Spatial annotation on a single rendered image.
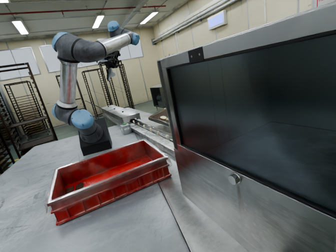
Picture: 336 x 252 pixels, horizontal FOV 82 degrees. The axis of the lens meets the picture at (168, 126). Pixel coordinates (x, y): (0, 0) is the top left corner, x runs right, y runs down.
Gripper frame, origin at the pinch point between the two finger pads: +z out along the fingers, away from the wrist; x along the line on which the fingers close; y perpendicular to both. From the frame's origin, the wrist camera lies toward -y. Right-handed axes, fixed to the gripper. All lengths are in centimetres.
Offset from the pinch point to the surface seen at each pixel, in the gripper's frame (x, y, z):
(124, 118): 62, -11, -3
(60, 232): -17, 25, 89
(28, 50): 256, -559, -374
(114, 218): -14, 42, 82
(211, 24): 259, 51, -430
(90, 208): -12, 30, 80
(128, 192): -7, 41, 72
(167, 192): -7, 57, 70
